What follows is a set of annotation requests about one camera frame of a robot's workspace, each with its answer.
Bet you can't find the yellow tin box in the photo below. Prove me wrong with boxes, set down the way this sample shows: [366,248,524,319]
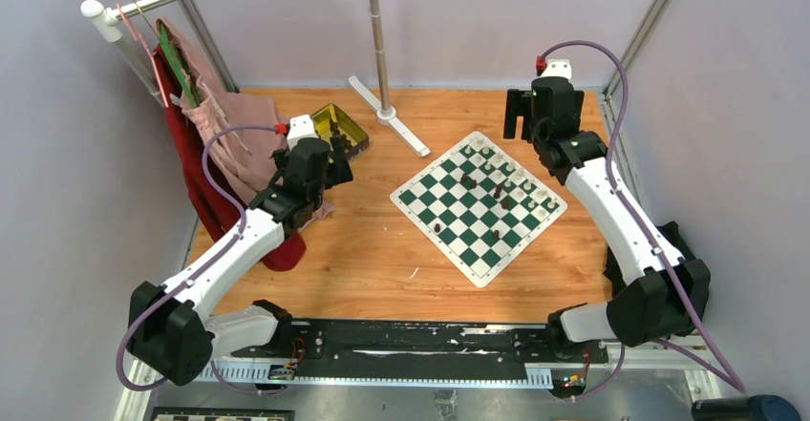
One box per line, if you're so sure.
[310,103,371,162]

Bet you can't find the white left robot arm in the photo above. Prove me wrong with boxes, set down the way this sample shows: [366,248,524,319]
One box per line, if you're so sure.
[123,137,353,386]

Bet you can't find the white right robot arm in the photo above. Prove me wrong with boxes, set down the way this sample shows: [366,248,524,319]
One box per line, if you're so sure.
[503,76,711,362]

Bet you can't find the dark chess piece center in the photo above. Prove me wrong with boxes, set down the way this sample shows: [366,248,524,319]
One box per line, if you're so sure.
[459,173,478,189]

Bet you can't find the green white chess mat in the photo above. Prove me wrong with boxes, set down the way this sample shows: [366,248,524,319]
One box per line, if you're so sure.
[390,132,567,288]

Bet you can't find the white clothes rack stand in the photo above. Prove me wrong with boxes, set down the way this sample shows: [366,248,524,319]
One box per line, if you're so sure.
[348,0,431,158]

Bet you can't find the pink cloth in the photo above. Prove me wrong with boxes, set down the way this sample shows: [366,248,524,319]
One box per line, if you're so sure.
[156,18,336,230]

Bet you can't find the red cloth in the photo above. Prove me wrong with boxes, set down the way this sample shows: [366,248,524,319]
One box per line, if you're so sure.
[151,45,309,273]

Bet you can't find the green hanger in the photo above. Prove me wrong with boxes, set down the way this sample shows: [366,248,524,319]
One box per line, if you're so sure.
[156,20,201,108]

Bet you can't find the black cloth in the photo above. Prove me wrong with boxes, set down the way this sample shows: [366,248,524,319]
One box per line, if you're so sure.
[604,221,697,293]

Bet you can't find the white rack bar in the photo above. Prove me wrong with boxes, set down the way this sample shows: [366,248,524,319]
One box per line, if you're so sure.
[80,0,280,106]

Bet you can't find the dark blue cylinder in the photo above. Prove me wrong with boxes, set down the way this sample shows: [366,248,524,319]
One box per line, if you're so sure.
[691,394,802,421]

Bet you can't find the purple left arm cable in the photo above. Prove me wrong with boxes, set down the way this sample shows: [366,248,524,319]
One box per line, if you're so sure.
[116,125,286,392]

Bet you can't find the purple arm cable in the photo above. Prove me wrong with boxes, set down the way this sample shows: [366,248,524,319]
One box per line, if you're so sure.
[116,125,286,392]
[538,39,747,394]

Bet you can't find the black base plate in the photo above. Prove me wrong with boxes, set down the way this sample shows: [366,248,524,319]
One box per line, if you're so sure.
[234,318,608,382]

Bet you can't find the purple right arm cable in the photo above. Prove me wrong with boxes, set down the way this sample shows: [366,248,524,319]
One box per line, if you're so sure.
[538,39,747,394]

